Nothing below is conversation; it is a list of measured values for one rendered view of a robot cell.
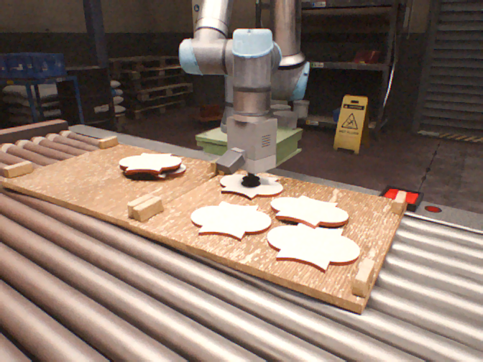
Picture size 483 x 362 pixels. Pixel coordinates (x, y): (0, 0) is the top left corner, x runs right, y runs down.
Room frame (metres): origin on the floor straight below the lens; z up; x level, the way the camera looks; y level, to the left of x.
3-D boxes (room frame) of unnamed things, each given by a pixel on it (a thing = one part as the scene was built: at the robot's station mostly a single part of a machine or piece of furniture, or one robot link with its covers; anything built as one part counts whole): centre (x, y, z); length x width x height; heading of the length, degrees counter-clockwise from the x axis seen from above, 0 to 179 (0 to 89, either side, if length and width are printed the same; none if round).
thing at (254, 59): (0.75, -0.02, 1.20); 0.09 x 0.08 x 0.11; 166
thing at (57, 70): (3.69, 2.02, 0.96); 0.50 x 0.38 x 0.21; 73
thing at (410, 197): (0.71, -0.34, 0.92); 0.06 x 0.06 x 0.01; 55
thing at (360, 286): (0.41, -0.16, 0.95); 0.06 x 0.02 x 0.03; 149
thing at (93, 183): (0.84, 0.29, 0.93); 0.41 x 0.35 x 0.02; 60
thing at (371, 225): (0.62, -0.06, 0.93); 0.41 x 0.35 x 0.02; 59
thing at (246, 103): (0.74, -0.02, 1.12); 0.08 x 0.08 x 0.05
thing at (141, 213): (0.61, 0.17, 0.95); 0.06 x 0.02 x 0.03; 149
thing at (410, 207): (0.71, -0.34, 0.92); 0.08 x 0.08 x 0.02; 55
